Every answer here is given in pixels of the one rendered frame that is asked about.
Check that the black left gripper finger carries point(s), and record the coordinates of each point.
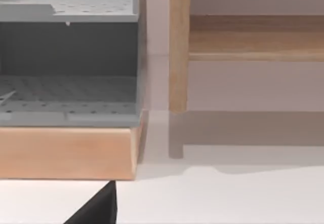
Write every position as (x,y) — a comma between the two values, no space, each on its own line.
(103,206)

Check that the pale wooden drawer front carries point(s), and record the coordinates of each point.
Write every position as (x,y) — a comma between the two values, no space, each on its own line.
(65,153)

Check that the wooden open shelf unit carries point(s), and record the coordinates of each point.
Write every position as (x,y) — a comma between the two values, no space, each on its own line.
(178,56)

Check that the grey pierced shelf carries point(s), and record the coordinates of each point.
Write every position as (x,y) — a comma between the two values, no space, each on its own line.
(76,9)

